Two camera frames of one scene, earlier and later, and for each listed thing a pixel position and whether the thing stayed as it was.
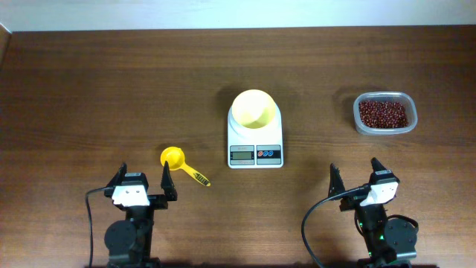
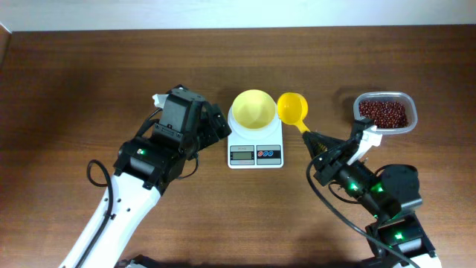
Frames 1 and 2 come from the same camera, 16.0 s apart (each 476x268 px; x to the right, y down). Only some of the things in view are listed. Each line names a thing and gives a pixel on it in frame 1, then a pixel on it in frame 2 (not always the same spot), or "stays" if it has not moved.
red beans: (381, 114) stays
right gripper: (337, 184) to (333, 145)
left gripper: (161, 202) to (209, 133)
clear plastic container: (378, 113) stays
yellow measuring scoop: (175, 158) to (291, 108)
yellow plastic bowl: (253, 109) stays
